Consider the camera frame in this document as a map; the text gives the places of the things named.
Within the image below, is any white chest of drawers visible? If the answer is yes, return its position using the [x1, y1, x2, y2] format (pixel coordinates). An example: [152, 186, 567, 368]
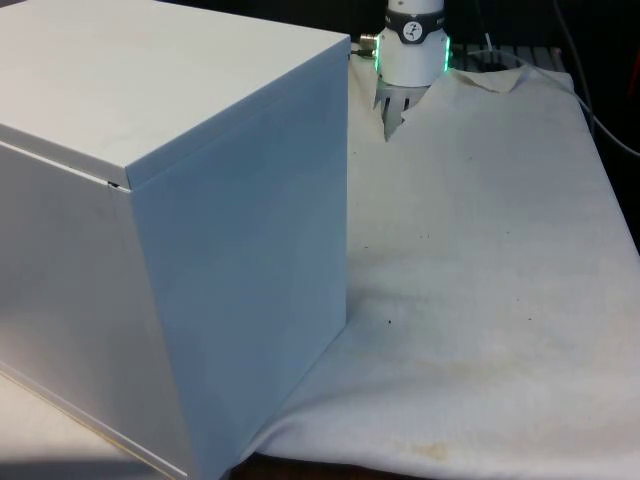
[0, 0, 352, 480]

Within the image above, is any grey cable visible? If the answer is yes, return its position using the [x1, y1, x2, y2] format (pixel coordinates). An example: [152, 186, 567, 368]
[554, 0, 640, 157]

